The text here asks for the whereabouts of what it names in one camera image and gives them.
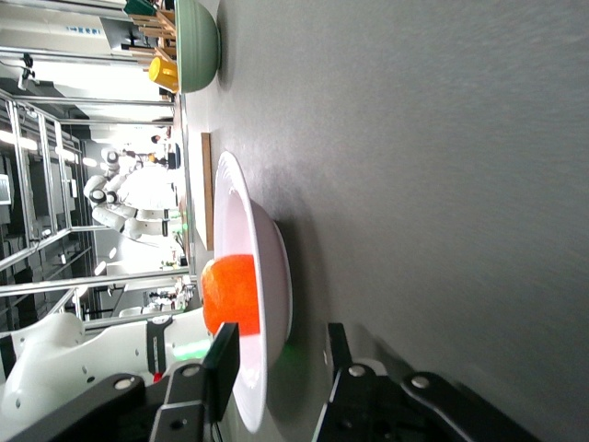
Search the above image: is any orange fruit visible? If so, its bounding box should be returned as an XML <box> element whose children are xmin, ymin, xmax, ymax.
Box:
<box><xmin>201</xmin><ymin>253</ymin><xmax>261</xmax><ymax>337</ymax></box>

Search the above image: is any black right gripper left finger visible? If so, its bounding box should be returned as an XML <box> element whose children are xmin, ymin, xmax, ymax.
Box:
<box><xmin>8</xmin><ymin>321</ymin><xmax>240</xmax><ymax>442</ymax></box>

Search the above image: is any white round plate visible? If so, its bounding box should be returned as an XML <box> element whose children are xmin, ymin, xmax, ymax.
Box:
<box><xmin>212</xmin><ymin>150</ymin><xmax>294</xmax><ymax>434</ymax></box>

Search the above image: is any yellow mug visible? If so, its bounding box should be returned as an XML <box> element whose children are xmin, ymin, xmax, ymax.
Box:
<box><xmin>147</xmin><ymin>55</ymin><xmax>180</xmax><ymax>93</ymax></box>

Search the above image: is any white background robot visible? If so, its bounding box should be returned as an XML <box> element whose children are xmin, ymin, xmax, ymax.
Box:
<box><xmin>83</xmin><ymin>146</ymin><xmax>185</xmax><ymax>240</ymax></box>

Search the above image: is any aluminium frame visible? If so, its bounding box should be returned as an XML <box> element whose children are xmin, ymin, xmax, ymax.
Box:
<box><xmin>0</xmin><ymin>45</ymin><xmax>190</xmax><ymax>323</ymax></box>

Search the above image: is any small mounted camera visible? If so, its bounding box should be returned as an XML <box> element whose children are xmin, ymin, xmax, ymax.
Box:
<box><xmin>17</xmin><ymin>52</ymin><xmax>39</xmax><ymax>92</ymax></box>

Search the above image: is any light green bowl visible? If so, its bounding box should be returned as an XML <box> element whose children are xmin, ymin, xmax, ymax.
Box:
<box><xmin>174</xmin><ymin>0</ymin><xmax>222</xmax><ymax>96</ymax></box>

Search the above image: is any wooden cutting board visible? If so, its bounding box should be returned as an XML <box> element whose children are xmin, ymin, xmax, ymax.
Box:
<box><xmin>201</xmin><ymin>132</ymin><xmax>215</xmax><ymax>252</ymax></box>

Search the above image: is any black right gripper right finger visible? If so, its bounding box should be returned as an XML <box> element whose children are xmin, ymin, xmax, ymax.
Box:
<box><xmin>317</xmin><ymin>321</ymin><xmax>539</xmax><ymax>442</ymax></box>

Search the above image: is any dark green box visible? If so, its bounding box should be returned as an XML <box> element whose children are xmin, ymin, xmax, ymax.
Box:
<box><xmin>122</xmin><ymin>0</ymin><xmax>157</xmax><ymax>17</ymax></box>

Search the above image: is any wooden mug rack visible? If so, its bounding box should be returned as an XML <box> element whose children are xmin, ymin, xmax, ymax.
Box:
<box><xmin>128</xmin><ymin>8</ymin><xmax>179</xmax><ymax>61</ymax></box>

